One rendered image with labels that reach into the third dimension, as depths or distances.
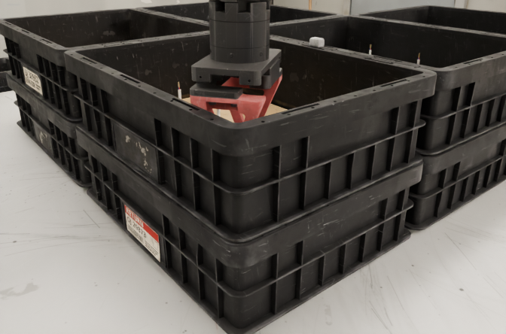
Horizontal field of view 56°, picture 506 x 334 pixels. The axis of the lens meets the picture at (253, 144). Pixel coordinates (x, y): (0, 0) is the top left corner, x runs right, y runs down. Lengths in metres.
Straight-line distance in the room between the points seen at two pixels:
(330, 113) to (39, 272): 0.40
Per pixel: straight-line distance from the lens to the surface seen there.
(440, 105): 0.63
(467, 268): 0.65
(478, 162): 0.78
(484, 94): 0.72
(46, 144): 0.94
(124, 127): 0.57
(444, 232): 0.71
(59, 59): 0.73
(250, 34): 0.44
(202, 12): 1.27
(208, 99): 0.43
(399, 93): 0.52
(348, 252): 0.57
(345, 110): 0.46
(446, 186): 0.70
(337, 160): 0.49
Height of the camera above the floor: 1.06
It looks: 23 degrees down
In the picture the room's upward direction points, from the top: straight up
